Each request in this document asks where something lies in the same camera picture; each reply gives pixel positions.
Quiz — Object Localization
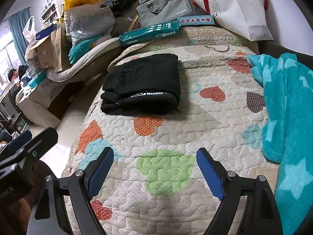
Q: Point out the white plastic bag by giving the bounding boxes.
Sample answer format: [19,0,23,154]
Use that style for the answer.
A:
[22,16,38,45]

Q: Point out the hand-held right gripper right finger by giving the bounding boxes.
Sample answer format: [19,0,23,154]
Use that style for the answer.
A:
[196,147,284,235]

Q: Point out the light blue shapes box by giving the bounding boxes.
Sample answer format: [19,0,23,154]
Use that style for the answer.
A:
[177,15,216,26]

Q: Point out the table with patterned cloth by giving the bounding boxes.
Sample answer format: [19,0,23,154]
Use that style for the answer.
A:
[15,78,63,128]

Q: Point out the heart patterned quilt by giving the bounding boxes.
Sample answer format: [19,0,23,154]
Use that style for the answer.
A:
[61,26,280,235]

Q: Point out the cream padded mat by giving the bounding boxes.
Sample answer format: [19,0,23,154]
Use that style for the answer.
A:
[46,38,121,82]

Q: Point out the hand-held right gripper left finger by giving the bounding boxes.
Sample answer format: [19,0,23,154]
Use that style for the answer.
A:
[34,146,114,235]

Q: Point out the green paper ream packet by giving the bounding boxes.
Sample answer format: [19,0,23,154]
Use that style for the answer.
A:
[119,21,182,47]

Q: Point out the teal box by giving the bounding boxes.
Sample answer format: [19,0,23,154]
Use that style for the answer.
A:
[28,75,47,89]

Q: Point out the white shelf unit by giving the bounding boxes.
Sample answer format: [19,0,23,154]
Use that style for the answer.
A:
[40,0,64,28]

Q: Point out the teal curtain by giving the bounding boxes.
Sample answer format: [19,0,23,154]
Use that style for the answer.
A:
[8,8,31,64]

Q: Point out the white paper bag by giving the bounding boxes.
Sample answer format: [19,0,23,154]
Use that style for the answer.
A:
[191,0,273,41]

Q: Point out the blue flat box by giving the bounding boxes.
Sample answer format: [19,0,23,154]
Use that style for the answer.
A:
[35,24,57,40]

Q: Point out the grey laptop bag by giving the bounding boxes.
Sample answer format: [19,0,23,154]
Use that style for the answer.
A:
[136,0,192,29]

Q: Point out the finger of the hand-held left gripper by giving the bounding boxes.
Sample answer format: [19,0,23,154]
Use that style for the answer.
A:
[0,127,58,175]
[0,130,33,162]

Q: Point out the black pants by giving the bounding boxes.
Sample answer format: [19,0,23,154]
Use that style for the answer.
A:
[100,53,181,115]

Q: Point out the teal cloth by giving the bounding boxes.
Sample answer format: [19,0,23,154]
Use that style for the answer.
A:
[68,35,104,64]

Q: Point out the teal fleece blanket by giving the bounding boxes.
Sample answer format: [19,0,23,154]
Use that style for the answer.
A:
[247,54,313,235]

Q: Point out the clear plastic bag of clothes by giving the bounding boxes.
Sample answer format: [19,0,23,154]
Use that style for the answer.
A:
[70,4,115,45]

